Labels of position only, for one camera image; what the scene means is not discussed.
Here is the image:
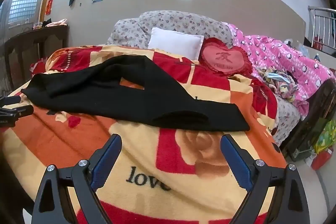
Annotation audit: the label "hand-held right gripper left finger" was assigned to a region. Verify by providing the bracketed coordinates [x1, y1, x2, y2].
[31, 133, 123, 224]

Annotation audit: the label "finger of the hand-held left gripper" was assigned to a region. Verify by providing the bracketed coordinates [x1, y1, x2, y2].
[0, 104, 34, 120]
[0, 95, 22, 107]

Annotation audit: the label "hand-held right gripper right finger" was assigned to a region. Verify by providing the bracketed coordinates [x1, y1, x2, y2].
[220, 134, 310, 224]

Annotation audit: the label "black pants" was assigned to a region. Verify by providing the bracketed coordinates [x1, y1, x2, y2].
[21, 55, 250, 132]

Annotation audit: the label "red orange printed blanket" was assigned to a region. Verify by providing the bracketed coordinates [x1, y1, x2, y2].
[0, 45, 288, 224]

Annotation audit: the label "dark wooden table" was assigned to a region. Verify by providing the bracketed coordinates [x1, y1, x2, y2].
[4, 25, 69, 93]

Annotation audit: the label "floral bed sheet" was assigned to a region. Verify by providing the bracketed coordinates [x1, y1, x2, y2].
[272, 94, 302, 148]

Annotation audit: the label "red bag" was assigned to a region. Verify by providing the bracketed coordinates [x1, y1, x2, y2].
[311, 148, 334, 171]

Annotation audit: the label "colourful crumpled cloth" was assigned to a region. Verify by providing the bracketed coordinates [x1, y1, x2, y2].
[256, 67, 298, 104]

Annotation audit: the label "pink cloth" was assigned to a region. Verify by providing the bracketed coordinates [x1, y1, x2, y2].
[46, 19, 68, 28]

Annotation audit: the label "green yellow bag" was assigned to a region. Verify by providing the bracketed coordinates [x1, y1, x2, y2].
[314, 119, 336, 154]

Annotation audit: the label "red heart cushion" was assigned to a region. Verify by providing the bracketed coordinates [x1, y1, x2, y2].
[198, 37, 254, 77]

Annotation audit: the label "pink printed blanket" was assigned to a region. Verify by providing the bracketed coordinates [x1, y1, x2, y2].
[227, 23, 335, 119]

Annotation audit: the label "white pillow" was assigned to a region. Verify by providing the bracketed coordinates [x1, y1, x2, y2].
[148, 27, 205, 60]

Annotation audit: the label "floral folded quilt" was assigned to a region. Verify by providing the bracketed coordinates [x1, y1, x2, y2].
[107, 10, 234, 50]

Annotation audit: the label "metal railing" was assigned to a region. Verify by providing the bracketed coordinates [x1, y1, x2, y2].
[308, 6, 336, 52]

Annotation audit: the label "dark wooden bed frame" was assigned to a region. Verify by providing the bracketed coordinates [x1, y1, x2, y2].
[281, 80, 336, 161]

